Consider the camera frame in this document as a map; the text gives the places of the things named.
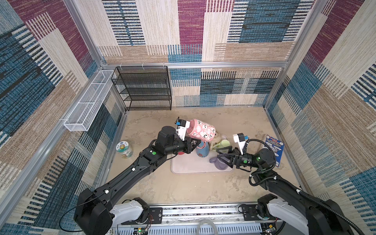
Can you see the pink patterned mug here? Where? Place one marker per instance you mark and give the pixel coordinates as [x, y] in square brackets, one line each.
[201, 130]

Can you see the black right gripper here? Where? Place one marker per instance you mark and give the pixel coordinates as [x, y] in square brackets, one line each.
[234, 158]

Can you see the blue polka dot mug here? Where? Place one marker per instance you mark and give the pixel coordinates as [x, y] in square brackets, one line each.
[202, 150]

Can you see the small labelled jar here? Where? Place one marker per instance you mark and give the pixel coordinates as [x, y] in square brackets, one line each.
[124, 149]

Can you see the white wire mesh basket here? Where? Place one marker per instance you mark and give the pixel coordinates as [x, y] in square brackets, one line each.
[85, 111]

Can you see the white plastic tray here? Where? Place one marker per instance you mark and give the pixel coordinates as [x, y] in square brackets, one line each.
[193, 164]

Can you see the green mug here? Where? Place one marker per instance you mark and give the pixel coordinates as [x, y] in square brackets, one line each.
[221, 144]

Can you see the black wire mesh shelf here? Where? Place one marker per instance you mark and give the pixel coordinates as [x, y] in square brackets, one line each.
[143, 88]

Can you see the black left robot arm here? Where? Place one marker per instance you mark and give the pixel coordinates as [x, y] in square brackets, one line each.
[97, 211]

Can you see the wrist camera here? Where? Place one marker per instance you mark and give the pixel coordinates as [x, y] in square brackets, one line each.
[182, 126]
[241, 140]

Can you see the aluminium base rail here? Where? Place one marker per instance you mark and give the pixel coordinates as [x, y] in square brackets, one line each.
[207, 219]

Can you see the beige ceramic teapot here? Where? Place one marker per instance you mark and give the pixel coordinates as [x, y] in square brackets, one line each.
[218, 138]

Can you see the purple mug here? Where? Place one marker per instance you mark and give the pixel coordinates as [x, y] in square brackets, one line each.
[219, 164]

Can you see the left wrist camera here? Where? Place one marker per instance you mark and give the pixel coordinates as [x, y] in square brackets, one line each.
[182, 126]

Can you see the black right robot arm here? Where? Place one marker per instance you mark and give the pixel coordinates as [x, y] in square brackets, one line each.
[308, 214]

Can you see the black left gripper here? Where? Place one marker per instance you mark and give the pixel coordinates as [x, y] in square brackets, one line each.
[188, 145]

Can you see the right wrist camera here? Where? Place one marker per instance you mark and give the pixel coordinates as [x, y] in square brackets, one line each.
[241, 140]

